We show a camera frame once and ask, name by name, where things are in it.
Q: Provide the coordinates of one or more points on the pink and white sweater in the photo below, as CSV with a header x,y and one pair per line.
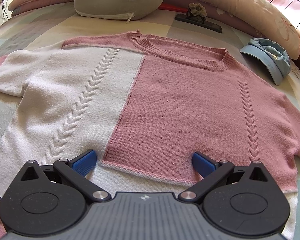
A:
x,y
144,103

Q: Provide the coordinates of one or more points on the blue baseball cap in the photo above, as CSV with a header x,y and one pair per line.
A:
x,y
272,55

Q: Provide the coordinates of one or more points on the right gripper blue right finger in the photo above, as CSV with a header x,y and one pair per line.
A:
x,y
214,174

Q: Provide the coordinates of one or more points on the pink floral folded quilt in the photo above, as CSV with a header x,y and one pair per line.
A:
x,y
264,18

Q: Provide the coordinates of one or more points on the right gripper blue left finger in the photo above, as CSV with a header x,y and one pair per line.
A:
x,y
73,173

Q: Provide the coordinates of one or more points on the black phone with flower holder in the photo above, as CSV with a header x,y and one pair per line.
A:
x,y
196,15

